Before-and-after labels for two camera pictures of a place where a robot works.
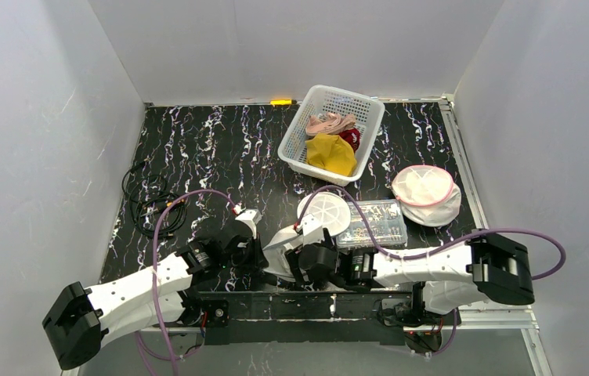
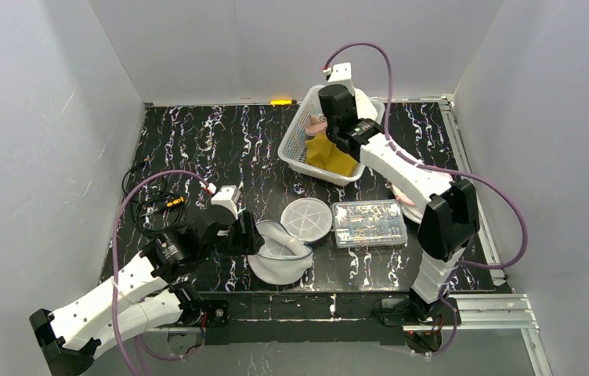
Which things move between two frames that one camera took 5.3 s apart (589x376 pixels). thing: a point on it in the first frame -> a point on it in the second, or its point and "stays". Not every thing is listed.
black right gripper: (294, 264) -> (333, 135)
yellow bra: (331, 153) stays
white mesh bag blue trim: (331, 209) -> (286, 252)
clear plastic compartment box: (386, 218) stays
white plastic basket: (368, 113) stays
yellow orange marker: (280, 102) stays
